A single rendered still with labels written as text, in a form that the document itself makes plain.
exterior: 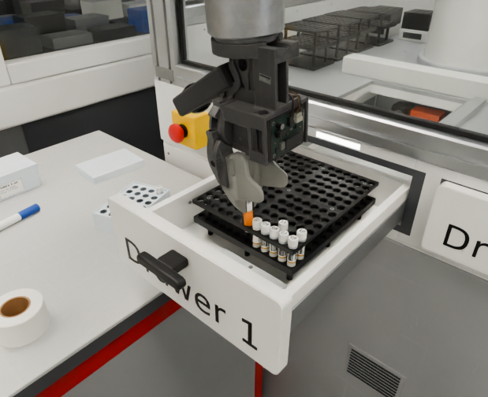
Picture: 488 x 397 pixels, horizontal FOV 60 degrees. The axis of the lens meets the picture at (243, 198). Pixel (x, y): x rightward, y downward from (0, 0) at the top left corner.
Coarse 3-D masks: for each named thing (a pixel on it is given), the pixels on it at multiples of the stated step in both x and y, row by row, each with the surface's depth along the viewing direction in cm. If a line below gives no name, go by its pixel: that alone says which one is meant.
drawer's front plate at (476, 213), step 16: (448, 192) 58; (464, 192) 56; (480, 192) 56; (432, 208) 60; (448, 208) 59; (464, 208) 57; (480, 208) 56; (432, 224) 61; (448, 224) 60; (464, 224) 58; (480, 224) 57; (432, 240) 62; (448, 240) 61; (464, 240) 59; (480, 240) 57; (448, 256) 62; (464, 256) 60; (480, 256) 58
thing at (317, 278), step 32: (320, 160) 74; (192, 192) 64; (384, 192) 68; (192, 224) 66; (352, 224) 66; (384, 224) 60; (320, 256) 59; (352, 256) 55; (288, 288) 46; (320, 288) 50
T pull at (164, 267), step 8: (136, 256) 48; (144, 256) 48; (152, 256) 48; (160, 256) 48; (168, 256) 48; (176, 256) 48; (144, 264) 48; (152, 264) 47; (160, 264) 47; (168, 264) 47; (176, 264) 47; (184, 264) 47; (152, 272) 47; (160, 272) 46; (168, 272) 46; (176, 272) 46; (168, 280) 45; (176, 280) 44; (184, 280) 45; (176, 288) 45
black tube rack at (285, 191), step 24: (288, 168) 68; (312, 168) 69; (336, 168) 68; (216, 192) 62; (264, 192) 62; (288, 192) 62; (312, 192) 62; (336, 192) 62; (360, 192) 62; (216, 216) 62; (264, 216) 57; (288, 216) 57; (312, 216) 57; (336, 216) 57; (360, 216) 67; (240, 240) 57; (312, 240) 57
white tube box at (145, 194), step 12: (120, 192) 82; (132, 192) 82; (144, 192) 82; (156, 192) 82; (168, 192) 82; (144, 204) 78; (96, 216) 76; (108, 216) 75; (96, 228) 77; (108, 228) 76
